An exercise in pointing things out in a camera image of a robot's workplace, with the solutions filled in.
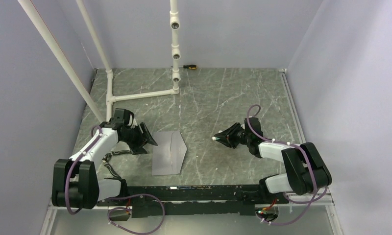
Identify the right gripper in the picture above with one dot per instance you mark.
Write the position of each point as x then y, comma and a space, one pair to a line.
230, 133

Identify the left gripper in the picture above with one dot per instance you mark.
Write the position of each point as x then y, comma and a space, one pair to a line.
136, 148

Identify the grey envelope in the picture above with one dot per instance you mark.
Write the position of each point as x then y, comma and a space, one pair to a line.
168, 155

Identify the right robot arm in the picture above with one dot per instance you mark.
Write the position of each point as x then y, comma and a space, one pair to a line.
305, 170

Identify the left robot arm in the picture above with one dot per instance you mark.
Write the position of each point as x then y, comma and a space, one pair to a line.
75, 183

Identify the black pliers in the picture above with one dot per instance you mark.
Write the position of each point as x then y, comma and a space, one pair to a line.
116, 160

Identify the yellow black screwdriver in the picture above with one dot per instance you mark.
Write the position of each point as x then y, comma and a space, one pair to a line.
189, 67

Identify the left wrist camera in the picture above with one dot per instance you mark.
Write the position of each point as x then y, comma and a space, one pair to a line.
124, 116

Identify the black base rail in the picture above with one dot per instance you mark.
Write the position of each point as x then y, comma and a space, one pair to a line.
194, 200

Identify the white pvc pipe frame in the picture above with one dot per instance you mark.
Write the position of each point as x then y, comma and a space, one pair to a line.
119, 35

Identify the aluminium table edge rail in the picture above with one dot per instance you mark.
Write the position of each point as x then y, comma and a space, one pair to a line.
330, 209

